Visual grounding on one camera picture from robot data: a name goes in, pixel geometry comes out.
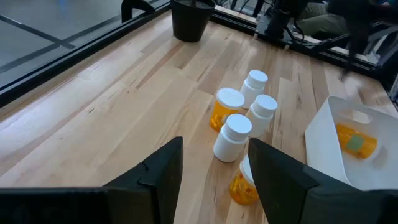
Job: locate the person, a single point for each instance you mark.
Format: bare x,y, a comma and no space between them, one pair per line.
323,21

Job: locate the black plant pot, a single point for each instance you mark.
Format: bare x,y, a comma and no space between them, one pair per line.
191,21

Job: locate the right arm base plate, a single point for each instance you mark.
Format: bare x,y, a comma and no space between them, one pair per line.
264,29

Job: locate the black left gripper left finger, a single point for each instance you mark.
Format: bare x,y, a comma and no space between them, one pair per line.
155,186

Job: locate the white plastic basket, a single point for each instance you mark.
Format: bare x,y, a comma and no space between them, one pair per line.
323,146

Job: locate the black clamp on frame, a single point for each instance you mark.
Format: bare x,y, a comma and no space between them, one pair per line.
133,7

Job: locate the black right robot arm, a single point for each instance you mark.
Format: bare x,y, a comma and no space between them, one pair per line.
357,31

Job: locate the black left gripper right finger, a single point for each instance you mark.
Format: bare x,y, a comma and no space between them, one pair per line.
286,193

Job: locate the orange pill bottle green label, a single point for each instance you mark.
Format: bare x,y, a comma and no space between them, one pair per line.
356,142

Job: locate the orange pill bottle white cap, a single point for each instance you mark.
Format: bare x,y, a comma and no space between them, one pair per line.
241,189
228,99

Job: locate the black aluminium table frame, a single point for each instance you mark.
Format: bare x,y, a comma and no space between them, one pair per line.
62,62

